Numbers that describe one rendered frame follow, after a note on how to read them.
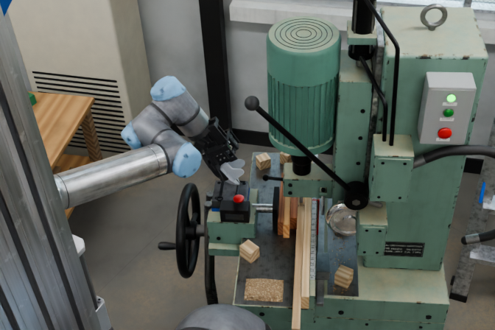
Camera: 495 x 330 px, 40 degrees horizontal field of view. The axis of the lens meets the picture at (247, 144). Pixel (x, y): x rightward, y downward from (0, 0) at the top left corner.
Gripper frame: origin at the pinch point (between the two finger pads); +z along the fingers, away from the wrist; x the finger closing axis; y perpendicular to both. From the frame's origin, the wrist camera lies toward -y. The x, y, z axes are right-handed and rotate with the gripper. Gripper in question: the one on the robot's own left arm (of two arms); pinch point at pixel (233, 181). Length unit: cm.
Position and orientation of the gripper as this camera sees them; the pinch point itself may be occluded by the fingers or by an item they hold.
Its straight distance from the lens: 181.1
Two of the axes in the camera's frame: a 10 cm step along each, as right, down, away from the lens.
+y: 8.4, -3.7, -3.9
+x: 0.7, -6.4, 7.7
